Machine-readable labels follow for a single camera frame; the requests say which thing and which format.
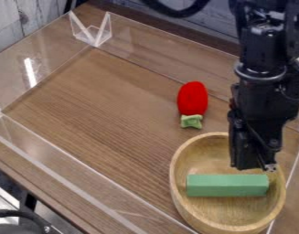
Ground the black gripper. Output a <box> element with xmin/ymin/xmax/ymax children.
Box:
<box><xmin>229</xmin><ymin>62</ymin><xmax>299</xmax><ymax>172</ymax></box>

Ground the brown wooden bowl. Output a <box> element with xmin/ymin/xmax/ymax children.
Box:
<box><xmin>170</xmin><ymin>132</ymin><xmax>286</xmax><ymax>234</ymax></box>

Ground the green rectangular block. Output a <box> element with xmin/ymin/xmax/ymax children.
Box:
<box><xmin>186</xmin><ymin>175</ymin><xmax>269</xmax><ymax>197</ymax></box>

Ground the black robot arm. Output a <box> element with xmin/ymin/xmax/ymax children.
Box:
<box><xmin>227</xmin><ymin>0</ymin><xmax>299</xmax><ymax>172</ymax></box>

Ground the red plush strawberry toy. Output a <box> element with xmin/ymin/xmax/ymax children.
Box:
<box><xmin>178</xmin><ymin>81</ymin><xmax>207</xmax><ymax>129</ymax></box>

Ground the blue grey sofa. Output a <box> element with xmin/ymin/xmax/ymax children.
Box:
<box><xmin>113</xmin><ymin>0</ymin><xmax>237</xmax><ymax>40</ymax></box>

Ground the clear acrylic front barrier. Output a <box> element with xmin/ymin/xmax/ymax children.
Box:
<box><xmin>0</xmin><ymin>111</ymin><xmax>197</xmax><ymax>234</ymax></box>

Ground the clear acrylic corner bracket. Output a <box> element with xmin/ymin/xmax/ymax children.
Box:
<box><xmin>68</xmin><ymin>12</ymin><xmax>113</xmax><ymax>48</ymax></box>

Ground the black cable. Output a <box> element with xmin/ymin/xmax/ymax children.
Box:
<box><xmin>0</xmin><ymin>207</ymin><xmax>52</xmax><ymax>234</ymax></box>

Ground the black metal table bracket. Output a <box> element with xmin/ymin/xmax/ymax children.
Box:
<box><xmin>19</xmin><ymin>192</ymin><xmax>68</xmax><ymax>234</ymax></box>

